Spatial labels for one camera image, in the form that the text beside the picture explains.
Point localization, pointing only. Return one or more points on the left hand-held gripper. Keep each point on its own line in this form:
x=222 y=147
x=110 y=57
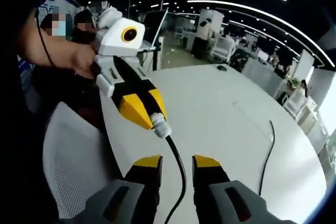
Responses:
x=113 y=40

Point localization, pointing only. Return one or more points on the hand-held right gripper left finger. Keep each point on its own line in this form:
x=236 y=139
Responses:
x=123 y=197

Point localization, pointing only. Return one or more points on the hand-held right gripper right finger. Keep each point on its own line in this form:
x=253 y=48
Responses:
x=223 y=197

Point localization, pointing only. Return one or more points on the person's left forearm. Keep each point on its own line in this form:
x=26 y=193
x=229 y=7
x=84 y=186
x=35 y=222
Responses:
x=61 y=53

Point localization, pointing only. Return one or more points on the white mesh chair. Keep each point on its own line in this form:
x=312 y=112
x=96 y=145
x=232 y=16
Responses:
x=73 y=155

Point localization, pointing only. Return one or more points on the white table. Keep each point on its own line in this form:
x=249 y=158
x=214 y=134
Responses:
x=210 y=108

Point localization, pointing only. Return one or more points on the small black mouse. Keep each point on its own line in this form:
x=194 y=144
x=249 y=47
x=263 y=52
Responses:
x=222 y=68

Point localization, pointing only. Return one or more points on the person's body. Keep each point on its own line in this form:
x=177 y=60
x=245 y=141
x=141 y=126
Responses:
x=15 y=129

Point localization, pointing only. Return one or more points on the green plant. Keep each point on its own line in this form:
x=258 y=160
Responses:
x=293 y=82

